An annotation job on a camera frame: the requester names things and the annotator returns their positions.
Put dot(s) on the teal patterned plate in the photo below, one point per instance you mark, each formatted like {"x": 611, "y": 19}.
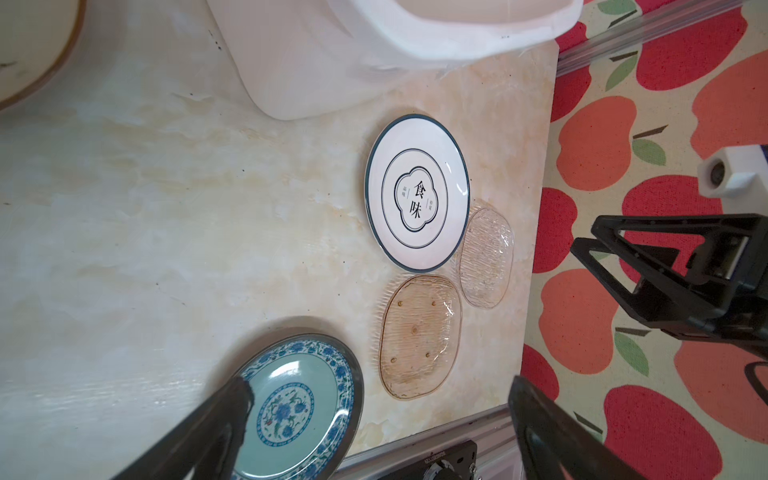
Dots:
{"x": 308, "y": 394}

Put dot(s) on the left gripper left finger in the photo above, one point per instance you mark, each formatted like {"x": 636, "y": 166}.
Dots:
{"x": 205, "y": 444}

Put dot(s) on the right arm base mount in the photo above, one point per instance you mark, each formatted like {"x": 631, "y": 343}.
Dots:
{"x": 455, "y": 463}

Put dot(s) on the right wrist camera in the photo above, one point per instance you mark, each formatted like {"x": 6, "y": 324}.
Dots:
{"x": 737, "y": 176}

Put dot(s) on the white plastic bin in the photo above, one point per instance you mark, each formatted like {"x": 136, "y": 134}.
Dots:
{"x": 299, "y": 59}

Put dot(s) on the white plate black flower outline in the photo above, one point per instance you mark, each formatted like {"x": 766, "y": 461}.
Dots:
{"x": 417, "y": 193}

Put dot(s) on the right aluminium frame post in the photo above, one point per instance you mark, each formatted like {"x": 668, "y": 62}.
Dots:
{"x": 648, "y": 27}

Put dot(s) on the brown translucent glass plate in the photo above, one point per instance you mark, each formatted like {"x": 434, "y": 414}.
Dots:
{"x": 420, "y": 336}

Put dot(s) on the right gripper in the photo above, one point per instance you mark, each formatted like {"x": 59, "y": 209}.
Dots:
{"x": 723, "y": 295}

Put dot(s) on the clear glass plate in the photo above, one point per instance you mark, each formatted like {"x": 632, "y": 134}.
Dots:
{"x": 486, "y": 258}

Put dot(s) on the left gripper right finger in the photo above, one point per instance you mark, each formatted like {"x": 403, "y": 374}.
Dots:
{"x": 553, "y": 445}

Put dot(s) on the beige plate brown rim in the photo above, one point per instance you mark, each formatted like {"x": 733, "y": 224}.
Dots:
{"x": 37, "y": 38}

